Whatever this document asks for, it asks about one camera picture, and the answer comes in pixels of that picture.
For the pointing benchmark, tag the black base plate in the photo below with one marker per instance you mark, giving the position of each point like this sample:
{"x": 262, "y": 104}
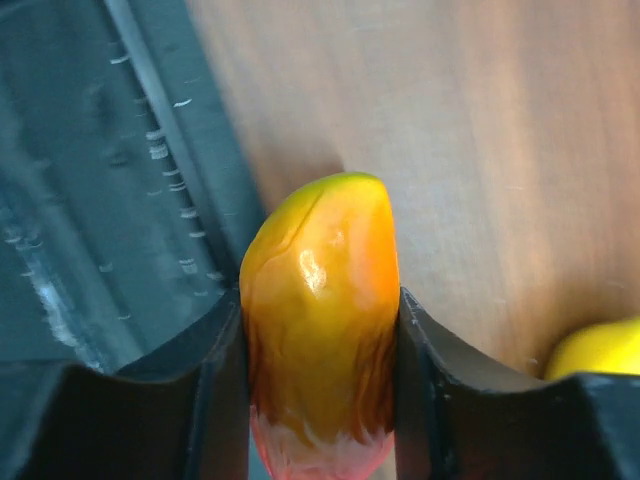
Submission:
{"x": 126, "y": 200}

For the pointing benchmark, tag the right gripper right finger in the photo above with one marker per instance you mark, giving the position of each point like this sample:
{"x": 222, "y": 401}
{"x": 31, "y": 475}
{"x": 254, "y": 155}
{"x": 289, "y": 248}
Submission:
{"x": 460, "y": 414}

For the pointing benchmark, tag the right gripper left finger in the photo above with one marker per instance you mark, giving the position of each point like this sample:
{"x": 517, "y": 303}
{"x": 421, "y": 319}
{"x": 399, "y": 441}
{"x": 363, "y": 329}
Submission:
{"x": 180, "y": 412}

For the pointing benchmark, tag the yellow fake lemon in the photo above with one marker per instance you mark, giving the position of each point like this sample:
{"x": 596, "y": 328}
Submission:
{"x": 601, "y": 348}

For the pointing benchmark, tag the orange fake fruit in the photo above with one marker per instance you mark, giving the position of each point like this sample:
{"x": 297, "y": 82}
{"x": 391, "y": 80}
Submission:
{"x": 319, "y": 289}

